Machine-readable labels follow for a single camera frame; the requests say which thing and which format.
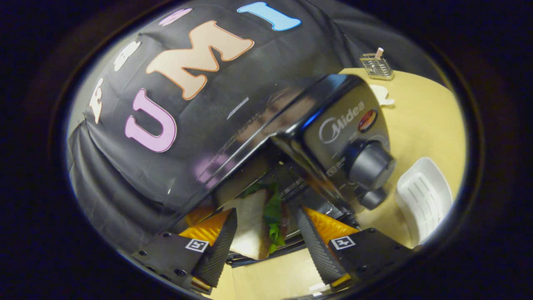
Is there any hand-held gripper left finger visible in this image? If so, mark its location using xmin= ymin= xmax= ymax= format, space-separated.
xmin=132 ymin=208 xmax=238 ymax=295

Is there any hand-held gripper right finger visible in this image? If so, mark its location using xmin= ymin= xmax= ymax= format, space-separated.
xmin=296 ymin=206 xmax=413 ymax=291

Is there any white bread lettuce sandwich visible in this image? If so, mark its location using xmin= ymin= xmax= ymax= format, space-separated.
xmin=225 ymin=183 xmax=290 ymax=261

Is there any black toaster oven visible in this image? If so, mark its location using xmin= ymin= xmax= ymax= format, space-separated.
xmin=164 ymin=74 xmax=397 ymax=300

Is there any white ribbed plastic tray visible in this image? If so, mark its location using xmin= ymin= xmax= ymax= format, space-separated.
xmin=396 ymin=157 xmax=453 ymax=246

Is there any black backdrop cloth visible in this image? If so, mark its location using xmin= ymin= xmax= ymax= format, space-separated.
xmin=67 ymin=0 xmax=442 ymax=255

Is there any white divided grain dish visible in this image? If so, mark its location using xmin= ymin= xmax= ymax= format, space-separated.
xmin=370 ymin=85 xmax=395 ymax=107

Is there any wire mesh holder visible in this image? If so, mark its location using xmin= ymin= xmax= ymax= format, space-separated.
xmin=360 ymin=53 xmax=394 ymax=81

